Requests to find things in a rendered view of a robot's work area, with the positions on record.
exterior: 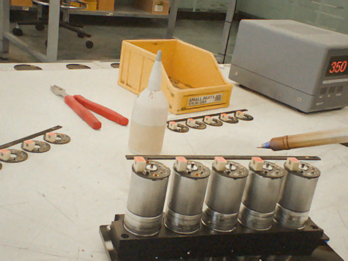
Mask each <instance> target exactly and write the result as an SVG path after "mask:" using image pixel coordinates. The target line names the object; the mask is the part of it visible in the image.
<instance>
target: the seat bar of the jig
mask: <svg viewBox="0 0 348 261"><path fill-rule="evenodd" d="M164 217H165V212H163V219H162V222H161V228H160V232H159V233H158V234H156V235H153V236H148V237H143V236H139V235H135V234H132V233H130V232H128V231H127V230H126V229H125V228H124V227H123V222H124V219H125V214H115V218H114V221H112V222H111V228H110V236H111V240H112V242H113V245H114V247H115V250H116V253H117V254H126V253H135V252H151V251H166V250H182V249H190V248H206V247H221V246H228V247H229V246H245V245H260V244H261V245H268V244H293V243H318V242H319V240H320V236H321V233H322V229H321V228H319V227H318V226H317V225H316V224H315V223H314V221H313V220H311V219H310V218H309V217H308V219H307V222H306V225H305V228H303V229H290V228H288V227H284V226H282V225H280V224H278V223H277V222H274V220H273V221H272V226H271V228H270V229H269V230H267V231H266V230H262V231H261V230H256V229H251V228H248V227H246V226H244V225H242V224H241V223H240V222H239V221H237V225H236V228H235V230H234V231H230V232H220V231H215V230H213V229H210V228H208V227H207V226H205V225H204V224H203V223H202V221H201V222H200V227H199V230H198V231H197V232H195V233H192V234H181V233H176V232H174V231H171V230H169V229H168V228H166V227H165V225H164Z"/></svg>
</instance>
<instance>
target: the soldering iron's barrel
mask: <svg viewBox="0 0 348 261"><path fill-rule="evenodd" d="M345 142H348V127H345V128H337V129H329V130H322V131H318V132H310V133H303V134H295V135H285V136H282V137H277V138H272V139H271V140H270V148H271V150H273V151H283V150H291V149H296V148H303V147H311V146H323V145H332V144H340V143H345Z"/></svg>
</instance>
